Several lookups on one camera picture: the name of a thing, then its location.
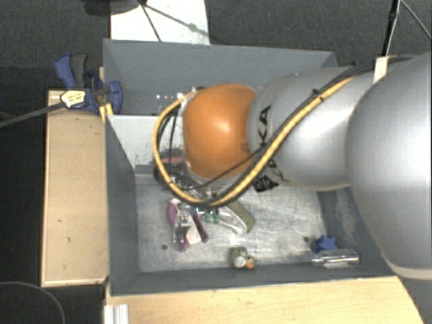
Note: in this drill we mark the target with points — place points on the clear safety glasses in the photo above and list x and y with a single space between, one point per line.
240 222

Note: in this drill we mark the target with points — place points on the red round object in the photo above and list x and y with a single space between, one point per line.
173 160

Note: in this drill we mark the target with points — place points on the pale wood flat board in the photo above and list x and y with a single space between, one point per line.
76 194

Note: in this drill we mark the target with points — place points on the blue star-shaped toy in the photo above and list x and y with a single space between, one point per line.
324 243

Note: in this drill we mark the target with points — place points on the grey metal bin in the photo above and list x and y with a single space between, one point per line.
290 221

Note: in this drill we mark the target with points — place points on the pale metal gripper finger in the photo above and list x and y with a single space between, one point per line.
176 231
185 226

